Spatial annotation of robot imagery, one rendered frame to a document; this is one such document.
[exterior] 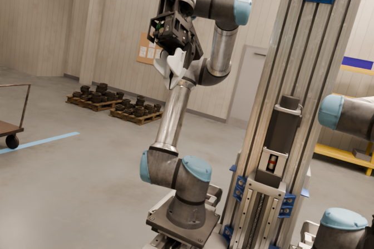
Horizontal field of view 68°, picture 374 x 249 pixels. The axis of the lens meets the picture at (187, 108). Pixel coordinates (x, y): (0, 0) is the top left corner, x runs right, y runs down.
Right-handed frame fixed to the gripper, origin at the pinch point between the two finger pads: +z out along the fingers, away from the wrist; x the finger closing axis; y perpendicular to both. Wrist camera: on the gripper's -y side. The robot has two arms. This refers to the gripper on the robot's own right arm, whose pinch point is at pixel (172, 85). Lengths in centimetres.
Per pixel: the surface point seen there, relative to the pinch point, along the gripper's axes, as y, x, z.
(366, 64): -543, 36, -269
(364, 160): -625, 21, -94
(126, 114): -347, -394, -127
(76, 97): -306, -521, -161
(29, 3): -253, -807, -477
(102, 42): -434, -665, -413
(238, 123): -623, -260, -182
